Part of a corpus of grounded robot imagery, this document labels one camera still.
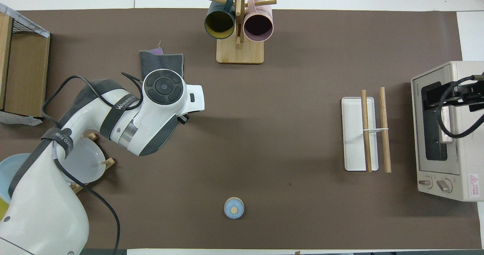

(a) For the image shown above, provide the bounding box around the black wire basket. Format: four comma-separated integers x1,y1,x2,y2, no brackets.
8,19,33,34

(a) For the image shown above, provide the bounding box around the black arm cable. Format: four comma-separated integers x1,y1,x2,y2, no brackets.
437,75,484,139
41,72,144,255

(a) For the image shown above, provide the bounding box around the pink mug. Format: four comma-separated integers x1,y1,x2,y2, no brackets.
243,0,274,42

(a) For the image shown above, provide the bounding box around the purple and grey towel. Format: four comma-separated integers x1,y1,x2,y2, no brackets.
139,47,185,79

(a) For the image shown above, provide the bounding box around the white wooden towel rack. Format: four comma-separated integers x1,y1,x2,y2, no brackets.
341,87,392,173

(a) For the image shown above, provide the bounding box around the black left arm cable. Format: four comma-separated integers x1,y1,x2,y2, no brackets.
41,72,144,255

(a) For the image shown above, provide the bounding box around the cream toaster oven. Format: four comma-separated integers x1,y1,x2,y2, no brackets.
411,61,484,202

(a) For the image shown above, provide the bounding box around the patterned white paper sheet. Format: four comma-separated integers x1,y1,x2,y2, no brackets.
0,111,44,126
0,2,50,38

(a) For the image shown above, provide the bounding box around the wooden plate rack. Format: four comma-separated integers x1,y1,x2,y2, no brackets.
70,133,116,194

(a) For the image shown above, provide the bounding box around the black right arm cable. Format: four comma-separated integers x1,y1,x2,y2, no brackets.
437,75,484,139

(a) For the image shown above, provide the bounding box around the small blue round bell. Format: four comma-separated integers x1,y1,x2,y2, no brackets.
224,197,245,219

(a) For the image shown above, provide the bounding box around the light blue plate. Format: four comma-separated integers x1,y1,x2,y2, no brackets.
0,154,31,206

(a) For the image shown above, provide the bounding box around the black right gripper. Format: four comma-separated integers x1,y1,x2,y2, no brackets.
423,82,484,112

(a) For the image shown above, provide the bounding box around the grey plate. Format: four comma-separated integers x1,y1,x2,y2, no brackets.
60,137,106,183

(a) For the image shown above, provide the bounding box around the wooden shelf box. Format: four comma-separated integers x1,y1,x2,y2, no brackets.
0,12,51,119

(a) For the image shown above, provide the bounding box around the brown table mat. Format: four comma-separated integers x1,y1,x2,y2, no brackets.
0,8,481,250

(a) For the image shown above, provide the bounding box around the dark teal mug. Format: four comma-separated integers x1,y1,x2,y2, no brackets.
204,0,237,40

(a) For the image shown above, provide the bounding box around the wooden mug tree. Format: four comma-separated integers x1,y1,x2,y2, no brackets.
203,0,277,64

